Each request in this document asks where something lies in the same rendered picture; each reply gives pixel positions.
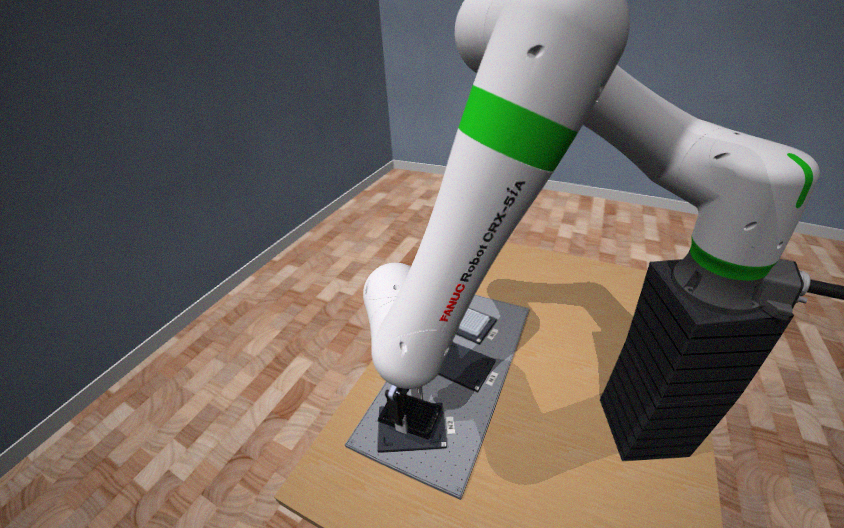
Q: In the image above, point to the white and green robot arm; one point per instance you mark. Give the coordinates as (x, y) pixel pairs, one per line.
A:
(544, 68)

